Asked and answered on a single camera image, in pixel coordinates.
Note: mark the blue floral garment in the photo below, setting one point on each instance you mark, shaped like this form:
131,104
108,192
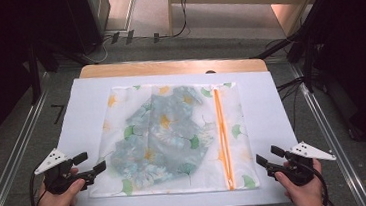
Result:
161,141

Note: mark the white table cover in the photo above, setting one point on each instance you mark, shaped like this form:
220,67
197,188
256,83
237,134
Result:
80,102

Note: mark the dark cabinet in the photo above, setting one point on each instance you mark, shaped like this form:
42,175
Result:
86,17

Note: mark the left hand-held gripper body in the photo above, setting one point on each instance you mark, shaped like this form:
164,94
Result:
57,181

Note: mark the black metal stand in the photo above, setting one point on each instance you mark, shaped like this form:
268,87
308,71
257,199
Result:
306,38
34,76

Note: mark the person's right hand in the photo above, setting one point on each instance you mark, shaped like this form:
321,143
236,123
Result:
307,192

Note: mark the person's left hand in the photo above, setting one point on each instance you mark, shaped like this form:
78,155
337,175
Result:
54,204

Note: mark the metal floor rail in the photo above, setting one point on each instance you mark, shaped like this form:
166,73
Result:
331,137
11,158

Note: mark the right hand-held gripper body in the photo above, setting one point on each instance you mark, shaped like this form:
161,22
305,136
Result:
299,171

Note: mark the black angled floor bracket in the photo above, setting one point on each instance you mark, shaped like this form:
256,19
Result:
59,112

